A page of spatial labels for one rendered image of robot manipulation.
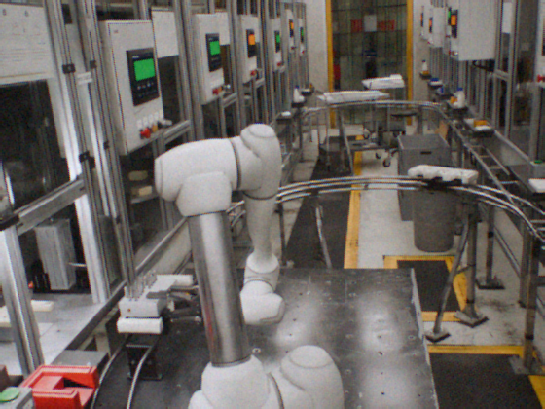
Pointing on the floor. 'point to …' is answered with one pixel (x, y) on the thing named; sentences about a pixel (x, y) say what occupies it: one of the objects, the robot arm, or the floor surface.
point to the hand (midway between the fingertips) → (157, 303)
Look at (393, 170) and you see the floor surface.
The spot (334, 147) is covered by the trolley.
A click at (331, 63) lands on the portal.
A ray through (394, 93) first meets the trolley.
